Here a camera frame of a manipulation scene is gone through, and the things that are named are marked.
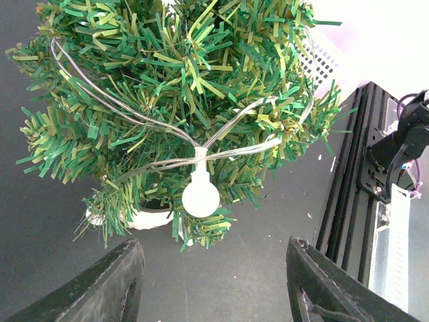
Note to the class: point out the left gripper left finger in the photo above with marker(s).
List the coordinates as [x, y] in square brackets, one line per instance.
[109, 290]

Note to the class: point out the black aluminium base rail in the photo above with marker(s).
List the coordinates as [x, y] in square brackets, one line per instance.
[348, 224]

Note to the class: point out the white slotted cable duct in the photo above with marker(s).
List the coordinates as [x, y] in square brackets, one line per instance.
[389, 268]

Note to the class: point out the white perforated plastic basket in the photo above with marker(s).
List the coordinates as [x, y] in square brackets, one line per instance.
[319, 58]

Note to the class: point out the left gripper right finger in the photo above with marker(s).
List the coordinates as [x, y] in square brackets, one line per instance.
[319, 290]

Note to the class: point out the white bulb string lights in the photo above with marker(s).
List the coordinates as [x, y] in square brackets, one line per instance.
[200, 198]

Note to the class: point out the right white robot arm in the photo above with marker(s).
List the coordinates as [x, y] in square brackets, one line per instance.
[405, 144]

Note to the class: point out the small green christmas tree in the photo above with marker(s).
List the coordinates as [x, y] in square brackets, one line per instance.
[190, 64]

